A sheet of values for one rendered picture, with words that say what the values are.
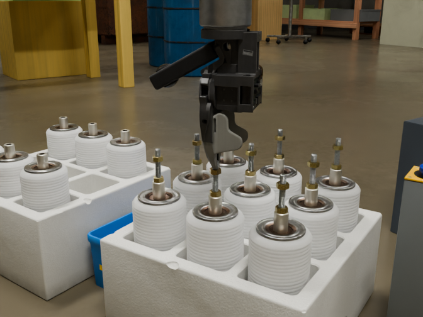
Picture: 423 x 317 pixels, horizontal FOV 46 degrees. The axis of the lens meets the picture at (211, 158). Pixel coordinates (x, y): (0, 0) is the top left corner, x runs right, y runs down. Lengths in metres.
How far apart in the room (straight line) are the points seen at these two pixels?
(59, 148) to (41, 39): 2.71
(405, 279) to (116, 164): 0.68
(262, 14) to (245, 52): 6.76
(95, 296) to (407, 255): 0.61
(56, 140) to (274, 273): 0.79
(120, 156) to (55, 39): 2.94
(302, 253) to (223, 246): 0.13
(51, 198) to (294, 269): 0.54
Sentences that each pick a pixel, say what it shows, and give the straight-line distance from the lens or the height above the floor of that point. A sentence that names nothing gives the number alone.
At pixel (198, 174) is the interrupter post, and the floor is 0.26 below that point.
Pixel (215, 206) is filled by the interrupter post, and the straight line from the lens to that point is 0.80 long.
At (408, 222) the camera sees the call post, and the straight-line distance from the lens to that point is 0.87.
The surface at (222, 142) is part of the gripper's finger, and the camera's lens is 0.75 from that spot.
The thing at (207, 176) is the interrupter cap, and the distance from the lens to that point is 0.97.
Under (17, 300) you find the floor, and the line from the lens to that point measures 1.12.
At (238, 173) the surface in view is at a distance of 1.02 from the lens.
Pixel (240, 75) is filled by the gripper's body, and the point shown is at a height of 0.48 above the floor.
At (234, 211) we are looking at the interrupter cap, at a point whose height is 0.25.
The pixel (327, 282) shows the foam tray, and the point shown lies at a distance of 0.79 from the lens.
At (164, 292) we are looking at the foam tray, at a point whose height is 0.12.
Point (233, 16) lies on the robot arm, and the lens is 0.71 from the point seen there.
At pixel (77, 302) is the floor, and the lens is 1.07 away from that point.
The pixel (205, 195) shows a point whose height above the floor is 0.23.
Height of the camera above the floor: 0.59
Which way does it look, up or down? 18 degrees down
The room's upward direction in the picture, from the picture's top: straight up
